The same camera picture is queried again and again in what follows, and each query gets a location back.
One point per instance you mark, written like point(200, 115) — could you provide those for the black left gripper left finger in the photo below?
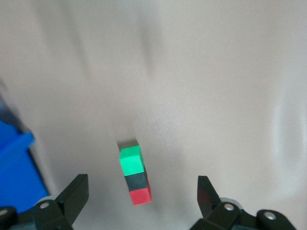
point(64, 206)

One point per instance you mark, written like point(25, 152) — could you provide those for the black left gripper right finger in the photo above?
point(213, 208)

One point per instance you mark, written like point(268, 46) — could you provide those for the small red cube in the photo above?
point(141, 196)

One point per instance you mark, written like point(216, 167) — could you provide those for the small green cube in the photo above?
point(131, 161)

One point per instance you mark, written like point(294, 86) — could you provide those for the small black cube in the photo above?
point(137, 181)

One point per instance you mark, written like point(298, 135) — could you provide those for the blue plastic storage bin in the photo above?
point(16, 172)

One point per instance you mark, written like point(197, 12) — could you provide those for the table cover sheet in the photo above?
point(192, 83)

